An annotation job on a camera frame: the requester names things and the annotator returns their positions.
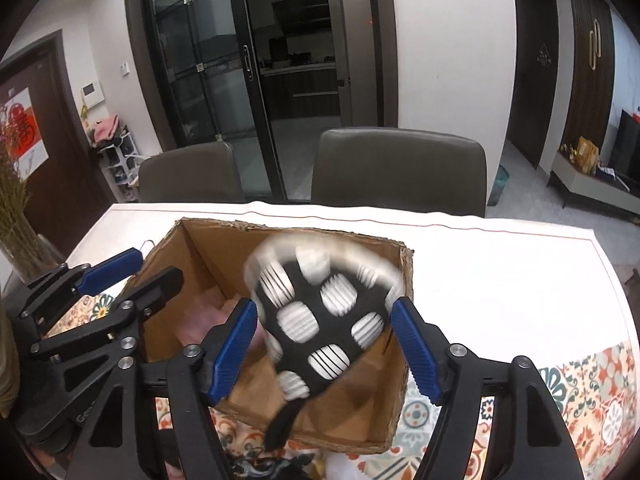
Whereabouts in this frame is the grey chair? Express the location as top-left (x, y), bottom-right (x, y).
top-left (310, 127), bottom-right (487, 218)
top-left (139, 141), bottom-right (245, 203)

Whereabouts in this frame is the black television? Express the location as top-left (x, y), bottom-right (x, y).
top-left (608, 110), bottom-right (640, 194)

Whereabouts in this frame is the glass vase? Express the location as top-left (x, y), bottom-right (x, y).
top-left (1, 214), bottom-right (63, 284)

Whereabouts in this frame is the pink knitted cloth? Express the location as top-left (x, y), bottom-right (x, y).
top-left (175, 286), bottom-right (241, 346)

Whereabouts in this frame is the white shoe rack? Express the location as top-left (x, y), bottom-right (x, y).
top-left (96, 126), bottom-right (145, 203)

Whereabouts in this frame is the black white checkered headband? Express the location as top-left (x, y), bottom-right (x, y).
top-left (244, 233), bottom-right (406, 451)

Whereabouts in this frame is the red fu wall calendar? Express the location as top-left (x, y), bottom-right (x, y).
top-left (1, 88), bottom-right (49, 180)

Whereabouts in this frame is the glass sliding door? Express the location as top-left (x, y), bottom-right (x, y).
top-left (146, 0), bottom-right (285, 202)

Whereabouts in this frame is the white tv console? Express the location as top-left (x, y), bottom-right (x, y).
top-left (548, 153), bottom-right (639, 218)

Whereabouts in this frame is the grey chair far right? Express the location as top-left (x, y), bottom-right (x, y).
top-left (310, 127), bottom-right (487, 218)

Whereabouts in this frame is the dark patterned scarf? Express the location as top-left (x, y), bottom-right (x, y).
top-left (226, 453), bottom-right (326, 480)

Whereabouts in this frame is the grey chair far left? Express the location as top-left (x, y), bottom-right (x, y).
top-left (139, 141), bottom-right (245, 203)

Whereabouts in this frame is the brown cardboard box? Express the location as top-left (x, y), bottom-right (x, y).
top-left (132, 219), bottom-right (412, 454)

